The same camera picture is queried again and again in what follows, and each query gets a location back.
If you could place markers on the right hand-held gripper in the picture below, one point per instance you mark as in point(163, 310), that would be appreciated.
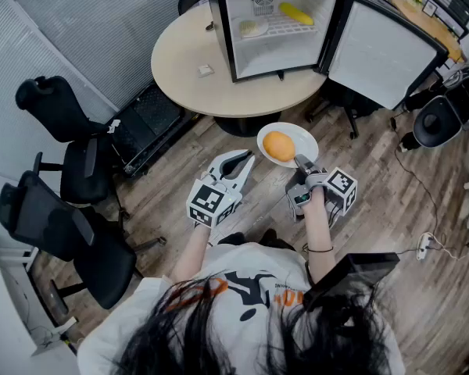
point(342, 188)

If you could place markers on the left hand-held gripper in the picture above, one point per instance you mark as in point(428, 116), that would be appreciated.
point(209, 203)

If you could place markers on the large white plate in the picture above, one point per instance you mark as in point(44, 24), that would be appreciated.
point(306, 141)

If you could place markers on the orange fruit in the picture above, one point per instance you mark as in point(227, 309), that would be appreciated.
point(278, 146)

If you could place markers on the white mini fridge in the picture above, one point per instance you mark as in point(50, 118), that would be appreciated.
point(379, 53)

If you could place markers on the person's left forearm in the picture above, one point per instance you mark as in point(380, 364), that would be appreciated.
point(191, 252)

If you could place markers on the person's right forearm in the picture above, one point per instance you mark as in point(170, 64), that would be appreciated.
point(318, 229)

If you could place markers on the person's black trousers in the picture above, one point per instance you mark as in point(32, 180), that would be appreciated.
point(275, 240)

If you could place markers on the black wrist band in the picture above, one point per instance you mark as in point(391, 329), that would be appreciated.
point(320, 250)

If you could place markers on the black equipment case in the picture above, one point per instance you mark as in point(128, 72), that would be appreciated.
point(152, 119)

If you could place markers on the small white box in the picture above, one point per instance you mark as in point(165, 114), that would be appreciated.
point(205, 70)

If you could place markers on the round beige table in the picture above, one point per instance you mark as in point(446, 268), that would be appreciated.
point(187, 61)

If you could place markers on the black head-mounted box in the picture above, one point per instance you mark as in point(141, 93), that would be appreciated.
point(351, 276)

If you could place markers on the pale food piece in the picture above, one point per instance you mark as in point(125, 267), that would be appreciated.
point(248, 27)

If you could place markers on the small white plate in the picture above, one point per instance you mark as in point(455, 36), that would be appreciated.
point(262, 27)

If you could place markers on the white power strip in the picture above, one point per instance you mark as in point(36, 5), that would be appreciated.
point(424, 246)

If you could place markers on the small black object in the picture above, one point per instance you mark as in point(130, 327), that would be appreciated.
point(210, 26)

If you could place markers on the person's white printed shirt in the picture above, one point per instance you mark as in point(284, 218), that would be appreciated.
point(234, 326)

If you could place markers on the wooden desk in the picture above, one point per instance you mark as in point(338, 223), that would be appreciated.
point(434, 26)

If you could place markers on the white cabinet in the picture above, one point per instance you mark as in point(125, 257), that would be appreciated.
point(0, 318)

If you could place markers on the small picture frame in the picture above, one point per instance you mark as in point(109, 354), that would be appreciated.
point(430, 9)

